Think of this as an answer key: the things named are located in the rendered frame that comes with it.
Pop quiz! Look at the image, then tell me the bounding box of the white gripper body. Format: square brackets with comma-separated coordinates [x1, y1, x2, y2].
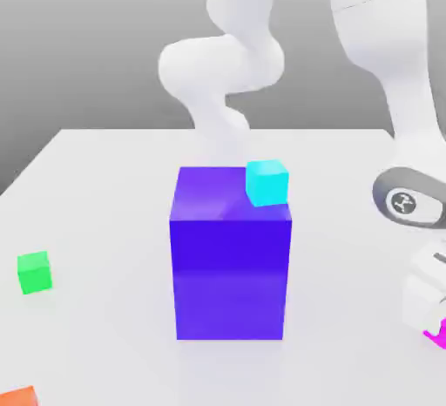
[401, 270, 446, 336]

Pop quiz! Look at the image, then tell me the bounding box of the small magenta cube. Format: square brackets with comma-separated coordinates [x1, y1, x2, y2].
[422, 317, 446, 350]

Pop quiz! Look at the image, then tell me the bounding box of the small cyan cube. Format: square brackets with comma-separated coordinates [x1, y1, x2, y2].
[245, 159, 290, 208]

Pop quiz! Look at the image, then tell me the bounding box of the small green cube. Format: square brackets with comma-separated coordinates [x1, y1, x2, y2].
[17, 250, 54, 296]

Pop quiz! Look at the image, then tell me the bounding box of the small orange cube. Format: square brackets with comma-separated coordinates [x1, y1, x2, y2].
[0, 385, 40, 406]

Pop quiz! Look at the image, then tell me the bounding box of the large purple box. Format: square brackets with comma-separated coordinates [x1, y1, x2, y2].
[169, 166, 293, 342]

